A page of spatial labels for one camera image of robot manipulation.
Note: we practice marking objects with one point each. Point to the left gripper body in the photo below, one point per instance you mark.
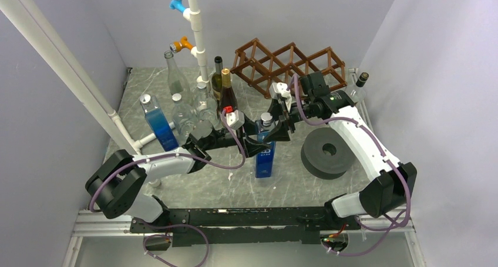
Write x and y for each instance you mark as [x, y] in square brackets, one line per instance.
[244, 142]

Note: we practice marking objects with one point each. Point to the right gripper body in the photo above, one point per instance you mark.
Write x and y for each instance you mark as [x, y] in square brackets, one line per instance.
[288, 116]

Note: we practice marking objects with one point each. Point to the blue bottle silver cap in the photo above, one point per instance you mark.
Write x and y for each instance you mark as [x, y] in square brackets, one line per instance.
[264, 159]

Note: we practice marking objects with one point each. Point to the brown bottle gold foil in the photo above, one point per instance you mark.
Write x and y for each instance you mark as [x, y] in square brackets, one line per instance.
[228, 98]

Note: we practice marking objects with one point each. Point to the large clear bottle white stopper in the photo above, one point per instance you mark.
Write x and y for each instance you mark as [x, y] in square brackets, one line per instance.
[205, 104]

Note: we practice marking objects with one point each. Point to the green bottle grey cap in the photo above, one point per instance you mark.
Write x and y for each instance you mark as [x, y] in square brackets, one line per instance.
[216, 79]

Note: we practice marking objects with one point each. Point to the clear square bottle black cap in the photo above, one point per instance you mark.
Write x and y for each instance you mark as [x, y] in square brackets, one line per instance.
[356, 91]

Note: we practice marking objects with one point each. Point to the clear bottle dark label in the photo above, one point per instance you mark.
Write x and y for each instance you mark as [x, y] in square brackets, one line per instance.
[176, 80]

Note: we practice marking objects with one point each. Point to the clear bottle chrome cap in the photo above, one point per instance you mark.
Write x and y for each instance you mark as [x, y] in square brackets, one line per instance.
[158, 122]

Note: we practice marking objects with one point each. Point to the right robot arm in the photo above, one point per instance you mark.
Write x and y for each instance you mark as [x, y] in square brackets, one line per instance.
[309, 99]

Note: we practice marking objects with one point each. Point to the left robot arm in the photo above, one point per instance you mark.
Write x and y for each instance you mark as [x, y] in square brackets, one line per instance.
[115, 188]

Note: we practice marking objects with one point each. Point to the brown wooden wine rack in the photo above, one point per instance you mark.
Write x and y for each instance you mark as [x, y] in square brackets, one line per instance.
[259, 67]

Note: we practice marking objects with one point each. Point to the dark grey foam spool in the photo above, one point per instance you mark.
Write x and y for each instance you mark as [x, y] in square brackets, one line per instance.
[326, 155]

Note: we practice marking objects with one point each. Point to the clear glass jar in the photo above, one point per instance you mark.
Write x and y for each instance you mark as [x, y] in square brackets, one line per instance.
[184, 119]

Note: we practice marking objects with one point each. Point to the small silver cap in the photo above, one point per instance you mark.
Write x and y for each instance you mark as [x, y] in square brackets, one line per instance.
[177, 97]

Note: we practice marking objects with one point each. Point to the orange tap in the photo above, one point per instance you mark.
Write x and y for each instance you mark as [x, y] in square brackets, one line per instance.
[183, 43]

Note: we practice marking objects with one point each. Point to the white pvc pipe stand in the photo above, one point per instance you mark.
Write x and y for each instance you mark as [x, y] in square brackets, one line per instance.
[198, 50]

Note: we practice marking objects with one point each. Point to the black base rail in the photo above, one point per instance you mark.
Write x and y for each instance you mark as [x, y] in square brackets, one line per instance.
[191, 226]

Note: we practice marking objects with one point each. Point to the white diagonal frame pipe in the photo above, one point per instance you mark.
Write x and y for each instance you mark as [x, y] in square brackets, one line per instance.
[33, 25]

